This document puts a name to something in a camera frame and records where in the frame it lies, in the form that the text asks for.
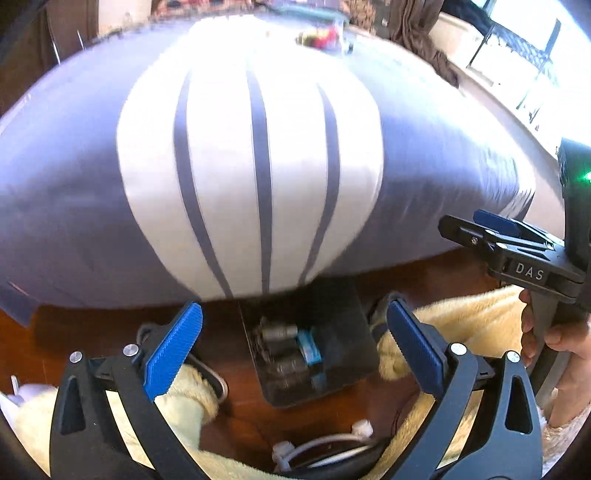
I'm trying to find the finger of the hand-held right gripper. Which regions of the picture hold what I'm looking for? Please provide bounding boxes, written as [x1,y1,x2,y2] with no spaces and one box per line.
[438,215,555,254]
[475,210,561,245]

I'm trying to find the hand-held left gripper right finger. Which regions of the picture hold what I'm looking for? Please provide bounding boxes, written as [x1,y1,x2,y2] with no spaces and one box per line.
[387,299,543,480]

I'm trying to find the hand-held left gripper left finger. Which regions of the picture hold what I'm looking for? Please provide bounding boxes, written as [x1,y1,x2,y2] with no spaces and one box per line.
[50,301,208,480]

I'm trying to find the black waste bin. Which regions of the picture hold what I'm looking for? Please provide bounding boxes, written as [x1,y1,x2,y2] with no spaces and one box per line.
[238,277,380,409]

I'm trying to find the white lotion bottle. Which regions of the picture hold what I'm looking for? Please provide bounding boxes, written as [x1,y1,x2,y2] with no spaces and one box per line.
[259,322,300,343]

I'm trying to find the pink yellow toy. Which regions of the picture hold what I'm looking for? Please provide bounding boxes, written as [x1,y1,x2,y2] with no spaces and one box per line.
[307,28,342,49]

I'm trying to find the person's right hand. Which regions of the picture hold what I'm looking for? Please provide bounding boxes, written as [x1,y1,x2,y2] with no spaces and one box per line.
[519,288,591,425]

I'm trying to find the blue white striped blanket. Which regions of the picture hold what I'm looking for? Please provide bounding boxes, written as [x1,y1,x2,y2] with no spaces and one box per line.
[0,11,539,324]

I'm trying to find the glass window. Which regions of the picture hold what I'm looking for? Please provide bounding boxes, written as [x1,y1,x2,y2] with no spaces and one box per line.
[466,0,566,121]

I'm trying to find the brown curtain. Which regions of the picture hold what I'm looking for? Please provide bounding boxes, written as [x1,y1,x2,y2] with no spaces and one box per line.
[374,0,462,88]

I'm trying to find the white cable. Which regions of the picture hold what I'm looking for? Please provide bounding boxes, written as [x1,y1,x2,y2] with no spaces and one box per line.
[272,420,375,472]

